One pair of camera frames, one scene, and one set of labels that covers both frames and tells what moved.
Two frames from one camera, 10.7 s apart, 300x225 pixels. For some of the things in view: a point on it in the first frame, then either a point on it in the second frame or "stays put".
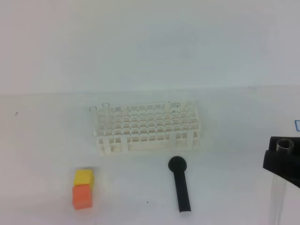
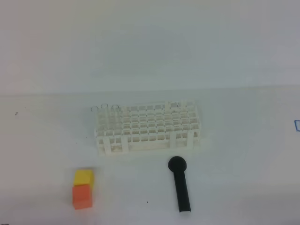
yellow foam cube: x=84 y=176 stays put
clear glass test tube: x=277 y=210 -> x=115 y=109
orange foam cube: x=82 y=197 stays put
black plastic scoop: x=177 y=165 stays put
